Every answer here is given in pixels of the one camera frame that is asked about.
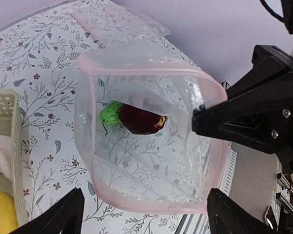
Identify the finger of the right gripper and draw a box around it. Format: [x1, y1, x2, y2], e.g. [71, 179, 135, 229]
[227, 45, 293, 107]
[191, 98, 293, 174]

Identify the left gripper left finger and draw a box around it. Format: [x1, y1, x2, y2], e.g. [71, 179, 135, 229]
[11, 188, 84, 234]

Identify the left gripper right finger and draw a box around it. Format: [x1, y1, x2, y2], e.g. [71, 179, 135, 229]
[207, 188, 277, 234]

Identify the yellow toy mango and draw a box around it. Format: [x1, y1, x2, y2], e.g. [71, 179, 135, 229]
[0, 191, 19, 234]

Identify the white toy garlic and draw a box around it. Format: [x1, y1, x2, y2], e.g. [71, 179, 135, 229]
[0, 135, 11, 180]

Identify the green toy bitter gourd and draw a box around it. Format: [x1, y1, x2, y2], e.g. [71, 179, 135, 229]
[99, 101, 123, 135]

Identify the dark red toy fruit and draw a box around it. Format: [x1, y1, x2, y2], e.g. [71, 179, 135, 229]
[119, 104, 167, 135]

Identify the clear zip top bag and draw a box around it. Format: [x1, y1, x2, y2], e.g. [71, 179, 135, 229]
[74, 44, 228, 215]

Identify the right rear clear bag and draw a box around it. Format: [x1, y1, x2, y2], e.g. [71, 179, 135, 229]
[72, 4, 171, 47]

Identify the green perforated plastic basket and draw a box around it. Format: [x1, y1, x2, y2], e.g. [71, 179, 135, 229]
[0, 89, 28, 226]

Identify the floral table mat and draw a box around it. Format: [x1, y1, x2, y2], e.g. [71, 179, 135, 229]
[0, 0, 188, 234]

